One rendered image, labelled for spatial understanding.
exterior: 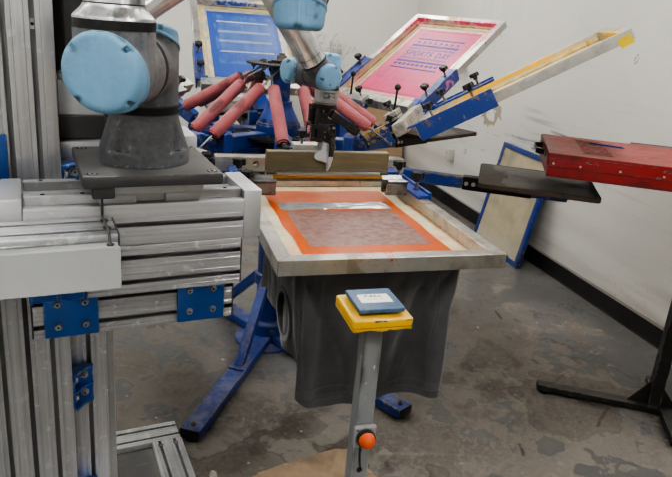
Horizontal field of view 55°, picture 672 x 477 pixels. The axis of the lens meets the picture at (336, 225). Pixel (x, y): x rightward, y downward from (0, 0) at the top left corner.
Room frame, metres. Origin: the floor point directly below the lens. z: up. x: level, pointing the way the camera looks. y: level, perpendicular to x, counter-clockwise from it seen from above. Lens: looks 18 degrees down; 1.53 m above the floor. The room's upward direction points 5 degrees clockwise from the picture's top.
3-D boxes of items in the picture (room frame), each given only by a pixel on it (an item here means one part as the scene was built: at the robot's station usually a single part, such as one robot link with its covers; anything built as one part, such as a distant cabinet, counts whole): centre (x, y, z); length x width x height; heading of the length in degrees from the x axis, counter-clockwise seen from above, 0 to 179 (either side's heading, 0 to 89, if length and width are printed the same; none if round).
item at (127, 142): (1.11, 0.34, 1.31); 0.15 x 0.15 x 0.10
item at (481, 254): (1.81, -0.03, 0.97); 0.79 x 0.58 x 0.04; 18
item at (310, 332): (1.54, -0.12, 0.74); 0.45 x 0.03 x 0.43; 108
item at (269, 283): (1.71, 0.12, 0.79); 0.46 x 0.09 x 0.33; 18
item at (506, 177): (2.68, -0.37, 0.91); 1.34 x 0.40 x 0.08; 78
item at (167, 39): (1.10, 0.34, 1.42); 0.13 x 0.12 x 0.14; 1
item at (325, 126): (2.04, 0.07, 1.20); 0.09 x 0.08 x 0.12; 108
